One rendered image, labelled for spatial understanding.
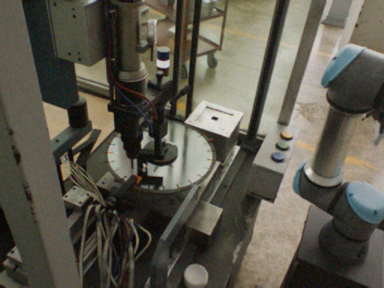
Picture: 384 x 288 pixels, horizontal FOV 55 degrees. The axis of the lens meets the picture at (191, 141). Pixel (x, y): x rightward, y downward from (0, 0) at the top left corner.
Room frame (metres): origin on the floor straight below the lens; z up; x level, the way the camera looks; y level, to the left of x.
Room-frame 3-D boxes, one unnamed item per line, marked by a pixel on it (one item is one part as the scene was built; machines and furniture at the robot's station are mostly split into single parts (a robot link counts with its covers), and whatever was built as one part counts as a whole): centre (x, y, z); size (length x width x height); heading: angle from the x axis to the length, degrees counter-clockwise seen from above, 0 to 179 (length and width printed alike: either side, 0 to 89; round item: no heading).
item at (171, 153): (0.88, 0.09, 0.96); 0.11 x 0.11 x 0.03
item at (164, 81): (0.80, 0.10, 1.17); 0.06 x 0.05 x 0.20; 150
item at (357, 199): (0.76, -0.52, 0.91); 0.13 x 0.12 x 0.14; 51
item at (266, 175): (1.04, -0.31, 0.82); 0.28 x 0.11 x 0.15; 159
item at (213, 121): (1.17, -0.08, 0.82); 0.18 x 0.18 x 0.15; 69
